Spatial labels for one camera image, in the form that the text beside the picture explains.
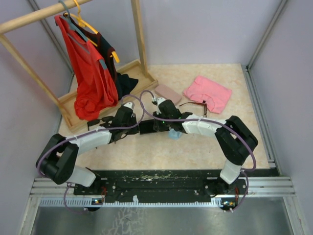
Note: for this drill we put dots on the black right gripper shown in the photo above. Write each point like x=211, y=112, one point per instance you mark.
x=157, y=113

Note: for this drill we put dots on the light blue cleaning cloth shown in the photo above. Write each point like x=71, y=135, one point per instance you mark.
x=175, y=135

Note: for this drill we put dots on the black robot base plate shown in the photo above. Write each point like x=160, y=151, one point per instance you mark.
x=163, y=188

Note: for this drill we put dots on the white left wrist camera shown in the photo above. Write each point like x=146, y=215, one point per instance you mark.
x=129, y=105

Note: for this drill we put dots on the grey clothes hanger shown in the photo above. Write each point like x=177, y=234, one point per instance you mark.
x=81, y=50

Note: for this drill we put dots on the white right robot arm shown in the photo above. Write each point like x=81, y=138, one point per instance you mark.
x=237, y=142

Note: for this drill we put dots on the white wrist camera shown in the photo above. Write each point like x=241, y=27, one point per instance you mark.
x=129, y=105
x=158, y=101

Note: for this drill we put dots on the red tank top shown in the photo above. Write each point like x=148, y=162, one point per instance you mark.
x=96, y=91

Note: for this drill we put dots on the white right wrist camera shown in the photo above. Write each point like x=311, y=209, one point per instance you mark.
x=158, y=101

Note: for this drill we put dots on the wooden clothes rack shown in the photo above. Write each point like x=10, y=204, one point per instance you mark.
x=136, y=69

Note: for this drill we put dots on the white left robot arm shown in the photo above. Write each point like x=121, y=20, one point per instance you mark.
x=58, y=159

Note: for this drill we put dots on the dark navy garment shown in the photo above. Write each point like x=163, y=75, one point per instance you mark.
x=124, y=84

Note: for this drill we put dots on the pink glasses case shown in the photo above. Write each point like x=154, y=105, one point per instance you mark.
x=168, y=93

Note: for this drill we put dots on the black glasses case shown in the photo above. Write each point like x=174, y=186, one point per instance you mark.
x=152, y=126

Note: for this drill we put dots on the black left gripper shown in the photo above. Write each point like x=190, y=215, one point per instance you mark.
x=134, y=130

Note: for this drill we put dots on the yellow clothes hanger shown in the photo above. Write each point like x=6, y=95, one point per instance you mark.
x=83, y=23

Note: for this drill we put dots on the pink folded t-shirt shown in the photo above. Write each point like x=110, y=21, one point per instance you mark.
x=204, y=90

